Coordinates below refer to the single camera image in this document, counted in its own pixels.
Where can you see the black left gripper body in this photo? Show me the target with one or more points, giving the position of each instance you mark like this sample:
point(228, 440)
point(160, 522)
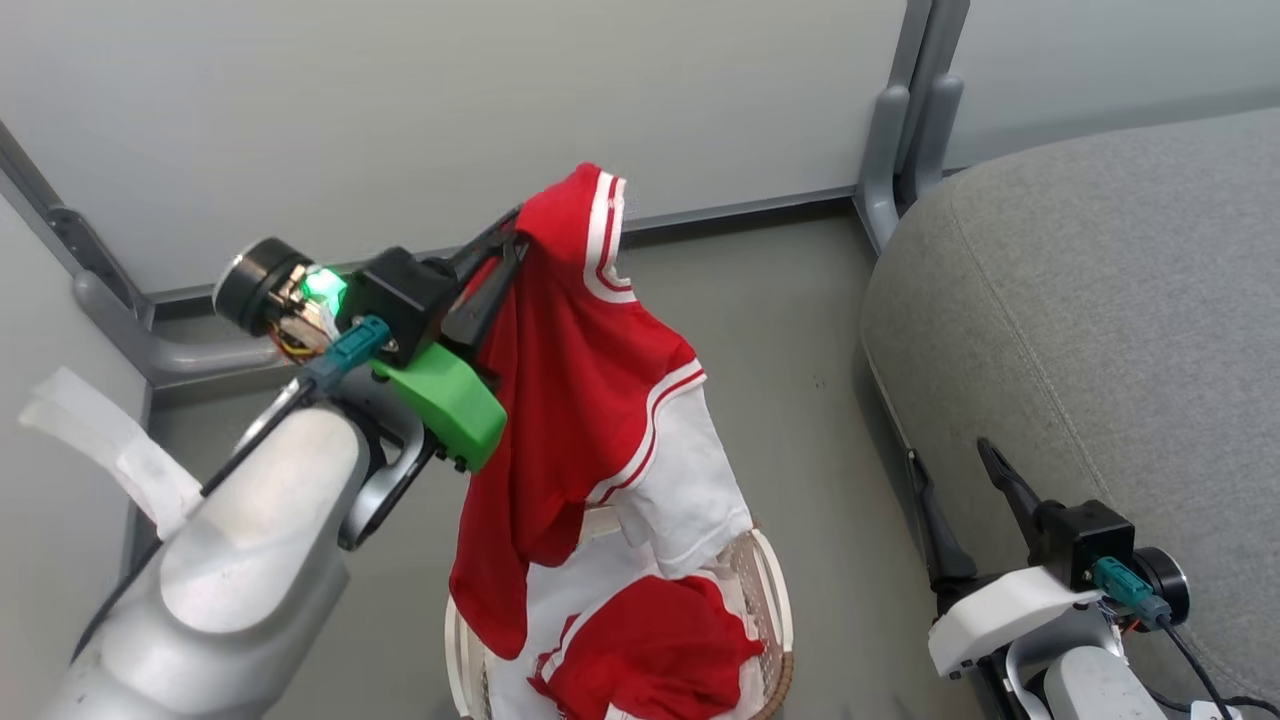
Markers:
point(400, 295)

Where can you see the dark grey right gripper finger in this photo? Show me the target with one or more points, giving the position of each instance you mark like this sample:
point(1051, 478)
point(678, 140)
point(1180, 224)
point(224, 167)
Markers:
point(1015, 500)
point(940, 550)

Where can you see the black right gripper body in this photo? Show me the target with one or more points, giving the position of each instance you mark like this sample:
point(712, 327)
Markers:
point(1085, 545)

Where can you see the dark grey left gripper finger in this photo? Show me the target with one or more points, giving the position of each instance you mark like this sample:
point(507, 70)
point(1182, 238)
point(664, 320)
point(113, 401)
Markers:
point(485, 245)
point(482, 305)

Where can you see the red and white jersey shirt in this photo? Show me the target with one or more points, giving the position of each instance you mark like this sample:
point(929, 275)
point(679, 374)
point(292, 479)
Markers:
point(570, 350)

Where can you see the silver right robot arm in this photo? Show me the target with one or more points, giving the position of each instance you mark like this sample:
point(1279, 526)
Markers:
point(1090, 695)

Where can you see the white wicker laundry basket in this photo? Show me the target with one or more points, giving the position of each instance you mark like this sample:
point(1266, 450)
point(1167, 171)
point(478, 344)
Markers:
point(772, 600)

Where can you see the grey fabric sofa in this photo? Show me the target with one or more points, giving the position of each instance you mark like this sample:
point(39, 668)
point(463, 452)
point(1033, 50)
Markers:
point(1100, 330)

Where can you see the red garment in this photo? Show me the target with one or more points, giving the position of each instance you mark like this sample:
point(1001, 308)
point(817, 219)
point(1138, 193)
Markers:
point(660, 650)

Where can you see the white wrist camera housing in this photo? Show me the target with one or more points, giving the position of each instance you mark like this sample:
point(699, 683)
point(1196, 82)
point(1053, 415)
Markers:
point(1000, 610)

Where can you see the green wrist camera housing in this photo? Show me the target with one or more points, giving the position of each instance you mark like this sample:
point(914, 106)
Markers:
point(450, 405)

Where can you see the grey partition base rail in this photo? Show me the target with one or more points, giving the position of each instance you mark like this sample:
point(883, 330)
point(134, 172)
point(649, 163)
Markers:
point(720, 212)

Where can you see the grey partition post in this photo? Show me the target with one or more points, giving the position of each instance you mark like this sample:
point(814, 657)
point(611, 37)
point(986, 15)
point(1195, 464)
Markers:
point(905, 130)
point(170, 355)

